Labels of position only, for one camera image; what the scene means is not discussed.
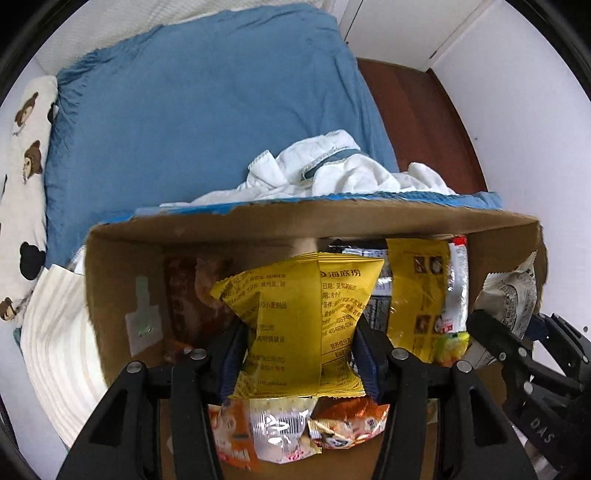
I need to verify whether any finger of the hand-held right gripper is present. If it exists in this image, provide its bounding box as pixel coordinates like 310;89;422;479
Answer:
466;310;532;374
529;314;591;370

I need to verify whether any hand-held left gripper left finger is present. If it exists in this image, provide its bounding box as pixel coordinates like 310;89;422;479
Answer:
55;323;250;480

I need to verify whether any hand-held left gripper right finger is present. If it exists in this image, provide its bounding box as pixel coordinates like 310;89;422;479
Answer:
353;318;532;480

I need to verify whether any white grey snack packet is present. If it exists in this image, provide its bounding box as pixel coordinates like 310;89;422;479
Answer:
464;251;539;370

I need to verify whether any orange and silver snack packet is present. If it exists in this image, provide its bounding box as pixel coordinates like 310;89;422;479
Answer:
208;397;324;472

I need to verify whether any plain yellow snack packet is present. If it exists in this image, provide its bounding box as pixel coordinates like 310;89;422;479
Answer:
210;251;386;400

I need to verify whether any brown and yellow snack packet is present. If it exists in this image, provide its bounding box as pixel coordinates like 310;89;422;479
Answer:
164;256;236;365

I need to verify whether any cardboard box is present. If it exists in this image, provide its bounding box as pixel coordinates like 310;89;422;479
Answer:
85;196;548;480

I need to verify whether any orange brown snack packet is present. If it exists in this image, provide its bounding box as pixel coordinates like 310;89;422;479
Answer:
307;397;393;450

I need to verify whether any large yellow snack bag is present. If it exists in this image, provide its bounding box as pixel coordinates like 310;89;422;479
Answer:
385;235;472;367

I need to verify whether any green tape label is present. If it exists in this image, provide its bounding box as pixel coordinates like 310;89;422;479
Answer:
124;276;162;356

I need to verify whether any white striped cloth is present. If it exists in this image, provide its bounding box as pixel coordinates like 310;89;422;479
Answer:
21;247;114;448

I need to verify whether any white garment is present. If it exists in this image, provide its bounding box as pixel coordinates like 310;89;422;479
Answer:
159;130;458;208

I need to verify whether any blue blanket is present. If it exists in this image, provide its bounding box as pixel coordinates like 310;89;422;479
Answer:
44;4;504;268

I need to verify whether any bear print pillow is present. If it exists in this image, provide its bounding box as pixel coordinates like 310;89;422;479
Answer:
0;76;61;328

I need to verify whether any white wardrobe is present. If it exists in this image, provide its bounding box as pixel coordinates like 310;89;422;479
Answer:
332;0;499;72

